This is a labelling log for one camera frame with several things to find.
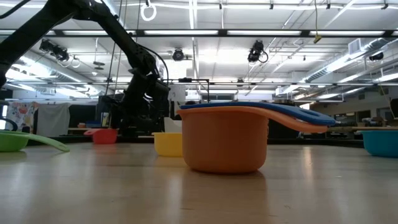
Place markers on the silver ventilation duct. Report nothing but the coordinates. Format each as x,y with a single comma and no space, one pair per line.
329,67
37,67

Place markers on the black aluminium table frame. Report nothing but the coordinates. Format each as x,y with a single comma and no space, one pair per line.
311,142

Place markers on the yellow measuring cup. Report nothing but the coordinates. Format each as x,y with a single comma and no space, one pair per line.
168,144

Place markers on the floral print cloth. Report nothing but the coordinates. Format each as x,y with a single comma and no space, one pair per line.
23,109

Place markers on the black cabinet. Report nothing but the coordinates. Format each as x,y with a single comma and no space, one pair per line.
281,133

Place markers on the black metal frame stand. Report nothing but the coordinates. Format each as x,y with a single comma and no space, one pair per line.
192,80

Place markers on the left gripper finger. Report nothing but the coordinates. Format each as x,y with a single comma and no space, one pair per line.
132,119
154,119

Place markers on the white plastic basket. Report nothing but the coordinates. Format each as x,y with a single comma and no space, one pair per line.
172,126

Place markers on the black ceiling lamp pair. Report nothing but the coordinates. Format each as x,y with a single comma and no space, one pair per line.
59,53

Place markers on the black disc ceiling fixture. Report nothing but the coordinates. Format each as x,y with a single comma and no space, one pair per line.
99,63

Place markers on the wooden workbench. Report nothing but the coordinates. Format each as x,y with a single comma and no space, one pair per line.
379,128

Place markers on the round black ceiling lamp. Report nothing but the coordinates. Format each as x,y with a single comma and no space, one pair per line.
178,55

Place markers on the blue storage bin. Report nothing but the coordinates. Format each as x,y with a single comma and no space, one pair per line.
93,124

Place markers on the teal measuring cup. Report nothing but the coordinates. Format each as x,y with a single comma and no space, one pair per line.
381,143

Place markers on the thin black crossbeam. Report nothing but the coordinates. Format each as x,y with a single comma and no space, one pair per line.
311,84

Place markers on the green measuring cup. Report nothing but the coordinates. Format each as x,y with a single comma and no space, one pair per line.
12,141

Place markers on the black overhead crossbeam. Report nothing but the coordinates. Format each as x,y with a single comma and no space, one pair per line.
222,32

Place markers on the orange measuring cup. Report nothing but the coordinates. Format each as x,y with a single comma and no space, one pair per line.
224,143

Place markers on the white vent grille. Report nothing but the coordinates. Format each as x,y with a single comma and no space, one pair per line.
354,46

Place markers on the black partition panel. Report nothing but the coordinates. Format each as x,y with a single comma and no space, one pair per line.
105,105

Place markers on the white cylindrical tank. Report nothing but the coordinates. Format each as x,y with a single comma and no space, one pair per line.
178,93

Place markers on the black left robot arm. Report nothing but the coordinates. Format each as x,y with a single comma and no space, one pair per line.
31,28

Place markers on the grey hanging cloth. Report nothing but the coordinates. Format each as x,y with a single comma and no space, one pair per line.
53,119

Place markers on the red measuring cup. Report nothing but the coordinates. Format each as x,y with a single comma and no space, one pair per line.
105,137
224,105

